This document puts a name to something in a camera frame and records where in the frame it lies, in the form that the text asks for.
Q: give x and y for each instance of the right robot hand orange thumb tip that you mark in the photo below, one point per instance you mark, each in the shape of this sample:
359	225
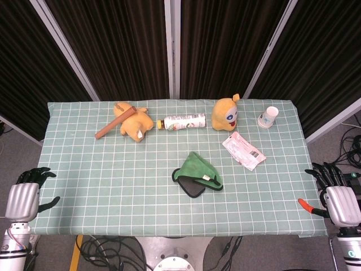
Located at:
342	204

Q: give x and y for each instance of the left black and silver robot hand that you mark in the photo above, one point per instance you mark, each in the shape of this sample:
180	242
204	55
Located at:
22	201

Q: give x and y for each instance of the green black cloth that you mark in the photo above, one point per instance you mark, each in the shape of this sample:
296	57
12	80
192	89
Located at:
194	168

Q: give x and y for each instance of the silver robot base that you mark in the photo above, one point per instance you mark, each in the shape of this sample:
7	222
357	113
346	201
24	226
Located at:
173	254

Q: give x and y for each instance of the black pedal box coloured buttons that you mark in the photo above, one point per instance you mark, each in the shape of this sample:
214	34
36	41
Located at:
356	180

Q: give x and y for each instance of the yellow floor tape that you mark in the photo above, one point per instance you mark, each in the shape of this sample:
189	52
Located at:
76	254

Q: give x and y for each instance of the green checked tablecloth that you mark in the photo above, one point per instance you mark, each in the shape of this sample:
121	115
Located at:
112	183

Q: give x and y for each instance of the pink and white plastic packet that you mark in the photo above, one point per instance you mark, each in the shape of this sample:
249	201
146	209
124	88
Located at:
244	151

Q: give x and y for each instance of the white paper cup blue flower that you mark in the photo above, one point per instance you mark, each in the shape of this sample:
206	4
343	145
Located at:
267	118

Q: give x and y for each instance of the brown wooden stick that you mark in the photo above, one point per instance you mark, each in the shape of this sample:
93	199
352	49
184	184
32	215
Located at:
112	124

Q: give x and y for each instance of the black pleated curtain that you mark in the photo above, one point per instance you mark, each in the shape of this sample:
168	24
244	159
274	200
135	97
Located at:
324	56
28	70
222	48
121	48

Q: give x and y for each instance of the orange hamster plush toy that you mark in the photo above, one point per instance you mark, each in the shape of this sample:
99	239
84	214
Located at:
135	124

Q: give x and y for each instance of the yellow one-eyed plush toy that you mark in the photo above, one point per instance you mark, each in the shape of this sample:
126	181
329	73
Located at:
222	113

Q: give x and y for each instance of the white drink bottle yellow cap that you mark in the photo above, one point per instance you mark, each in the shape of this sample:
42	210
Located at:
183	122

